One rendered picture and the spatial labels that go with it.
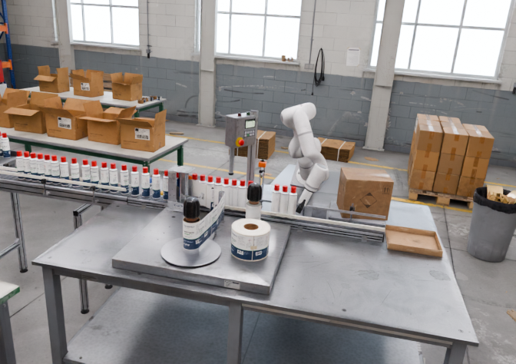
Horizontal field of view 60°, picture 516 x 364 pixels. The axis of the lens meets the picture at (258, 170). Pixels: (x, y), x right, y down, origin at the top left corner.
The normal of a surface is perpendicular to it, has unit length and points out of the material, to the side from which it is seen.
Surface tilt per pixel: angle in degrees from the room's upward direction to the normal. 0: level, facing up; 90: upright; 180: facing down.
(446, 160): 89
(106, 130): 90
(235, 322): 90
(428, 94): 90
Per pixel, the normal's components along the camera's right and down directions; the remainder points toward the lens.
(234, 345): -0.22, 0.30
